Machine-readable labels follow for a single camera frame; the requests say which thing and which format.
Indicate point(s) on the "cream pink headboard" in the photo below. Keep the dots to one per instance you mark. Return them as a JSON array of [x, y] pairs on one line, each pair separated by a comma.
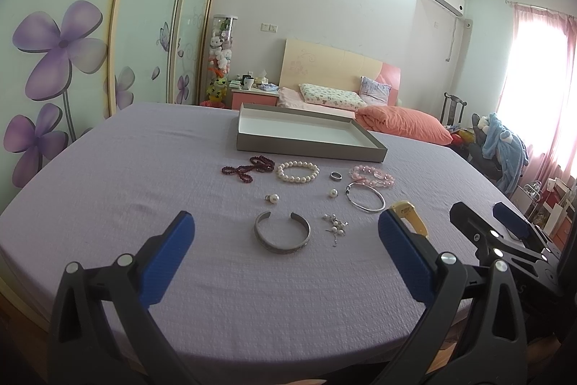
[[305, 62]]

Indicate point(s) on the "dark wooden chair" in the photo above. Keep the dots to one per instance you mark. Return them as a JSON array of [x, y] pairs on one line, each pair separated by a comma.
[[452, 110]]

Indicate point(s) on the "floral white pillow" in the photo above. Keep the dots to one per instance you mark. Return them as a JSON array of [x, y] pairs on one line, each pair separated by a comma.
[[330, 97]]

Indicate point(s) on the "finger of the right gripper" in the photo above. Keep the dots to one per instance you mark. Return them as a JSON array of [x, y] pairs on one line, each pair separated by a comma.
[[469, 226], [523, 230]]

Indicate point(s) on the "grey shallow jewelry tray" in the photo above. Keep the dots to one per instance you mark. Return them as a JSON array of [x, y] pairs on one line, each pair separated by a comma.
[[295, 132]]

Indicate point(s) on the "wall switch plate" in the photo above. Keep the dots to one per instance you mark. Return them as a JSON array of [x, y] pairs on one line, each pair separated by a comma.
[[267, 27]]

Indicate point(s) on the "pearl charm cluster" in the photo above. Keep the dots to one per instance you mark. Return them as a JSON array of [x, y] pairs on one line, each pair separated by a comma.
[[337, 227]]

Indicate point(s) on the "purple bed cover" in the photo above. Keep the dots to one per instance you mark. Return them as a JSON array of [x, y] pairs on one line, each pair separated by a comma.
[[262, 294]]

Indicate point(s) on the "pink bed sheet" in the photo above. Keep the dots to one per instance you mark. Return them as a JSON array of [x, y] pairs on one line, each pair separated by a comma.
[[291, 99]]

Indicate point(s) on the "blue patterned pillow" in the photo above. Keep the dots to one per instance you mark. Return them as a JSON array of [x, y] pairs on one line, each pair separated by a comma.
[[374, 93]]

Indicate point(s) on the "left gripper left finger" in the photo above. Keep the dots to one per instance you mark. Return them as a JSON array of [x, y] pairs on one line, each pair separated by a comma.
[[81, 345]]

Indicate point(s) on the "blue plush robe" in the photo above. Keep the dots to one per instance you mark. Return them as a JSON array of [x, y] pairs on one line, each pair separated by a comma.
[[509, 150]]

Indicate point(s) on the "pink white nightstand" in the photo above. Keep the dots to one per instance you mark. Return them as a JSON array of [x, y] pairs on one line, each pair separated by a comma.
[[238, 97]]

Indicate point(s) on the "green yellow plush toy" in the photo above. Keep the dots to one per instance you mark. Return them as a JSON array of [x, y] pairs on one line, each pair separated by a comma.
[[217, 89]]

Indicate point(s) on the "clear tube of plush toys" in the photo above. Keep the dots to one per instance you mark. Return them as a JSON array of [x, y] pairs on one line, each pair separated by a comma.
[[220, 52]]

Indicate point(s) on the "pink curtain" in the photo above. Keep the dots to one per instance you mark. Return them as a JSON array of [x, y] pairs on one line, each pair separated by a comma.
[[539, 91]]

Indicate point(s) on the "wardrobe with flower print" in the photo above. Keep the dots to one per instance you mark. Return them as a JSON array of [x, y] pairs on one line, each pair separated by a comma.
[[66, 65]]

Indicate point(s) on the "thin silver bangle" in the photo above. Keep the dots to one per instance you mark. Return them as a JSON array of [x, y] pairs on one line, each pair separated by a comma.
[[365, 198]]

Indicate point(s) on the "folded coral duvet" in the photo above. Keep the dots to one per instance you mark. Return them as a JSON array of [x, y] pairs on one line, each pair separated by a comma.
[[406, 123]]

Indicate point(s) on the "white mug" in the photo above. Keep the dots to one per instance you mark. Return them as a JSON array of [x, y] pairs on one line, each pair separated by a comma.
[[248, 83]]

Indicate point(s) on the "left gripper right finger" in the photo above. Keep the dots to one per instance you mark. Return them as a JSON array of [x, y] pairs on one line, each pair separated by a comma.
[[492, 348]]

